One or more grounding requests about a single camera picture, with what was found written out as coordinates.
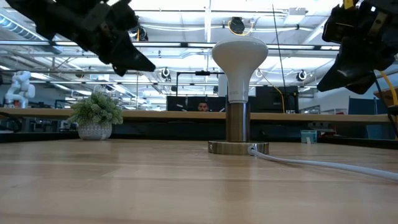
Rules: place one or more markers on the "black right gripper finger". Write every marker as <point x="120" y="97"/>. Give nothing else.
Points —
<point x="363" y="85"/>
<point x="342" y="73"/>

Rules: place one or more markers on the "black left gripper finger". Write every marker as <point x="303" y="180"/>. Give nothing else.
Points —
<point x="133" y="60"/>
<point x="122" y="72"/>

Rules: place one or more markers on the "white flood lightbulb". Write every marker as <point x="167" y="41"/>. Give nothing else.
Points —
<point x="239" y="59"/>

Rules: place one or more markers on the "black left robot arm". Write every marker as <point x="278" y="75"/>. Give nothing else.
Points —
<point x="31" y="15"/>

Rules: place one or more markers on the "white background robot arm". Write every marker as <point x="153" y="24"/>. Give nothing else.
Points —
<point x="20" y="88"/>

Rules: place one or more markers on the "wooden crate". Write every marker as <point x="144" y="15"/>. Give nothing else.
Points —
<point x="387" y="96"/>

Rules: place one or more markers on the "ceiling strip light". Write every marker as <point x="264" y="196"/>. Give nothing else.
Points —
<point x="200" y="45"/>
<point x="289" y="47"/>
<point x="158" y="44"/>

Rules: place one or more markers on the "green artificial plant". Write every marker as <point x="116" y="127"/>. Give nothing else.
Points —
<point x="95" y="109"/>

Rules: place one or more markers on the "long wooden counter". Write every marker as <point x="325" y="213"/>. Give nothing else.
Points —
<point x="155" y="114"/>

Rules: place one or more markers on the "grey patterned plant pot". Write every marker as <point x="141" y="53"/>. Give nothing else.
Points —
<point x="94" y="131"/>

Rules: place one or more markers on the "black desk partition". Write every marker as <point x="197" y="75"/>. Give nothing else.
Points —
<point x="186" y="103"/>

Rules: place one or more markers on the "thin black pole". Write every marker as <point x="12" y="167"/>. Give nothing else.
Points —
<point x="279" y="46"/>

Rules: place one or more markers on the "teal box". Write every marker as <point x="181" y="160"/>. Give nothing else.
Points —
<point x="308" y="136"/>

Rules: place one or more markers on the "black cabinet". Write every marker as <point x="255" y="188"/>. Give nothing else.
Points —
<point x="270" y="99"/>

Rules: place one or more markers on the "person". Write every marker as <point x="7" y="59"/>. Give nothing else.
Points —
<point x="203" y="106"/>

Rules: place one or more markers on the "white building column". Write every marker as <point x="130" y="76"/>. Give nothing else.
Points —
<point x="222" y="85"/>

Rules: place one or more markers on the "brass lamp socket base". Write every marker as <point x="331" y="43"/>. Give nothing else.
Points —
<point x="237" y="124"/>

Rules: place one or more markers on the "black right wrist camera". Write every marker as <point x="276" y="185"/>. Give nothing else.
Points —
<point x="334" y="25"/>

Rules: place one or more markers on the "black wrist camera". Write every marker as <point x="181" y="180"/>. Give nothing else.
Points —
<point x="122" y="15"/>
<point x="334" y="25"/>

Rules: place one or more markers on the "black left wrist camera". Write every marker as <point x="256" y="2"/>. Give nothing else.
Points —
<point x="122" y="15"/>

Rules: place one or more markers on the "black frame with camera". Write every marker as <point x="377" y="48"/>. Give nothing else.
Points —
<point x="202" y="73"/>

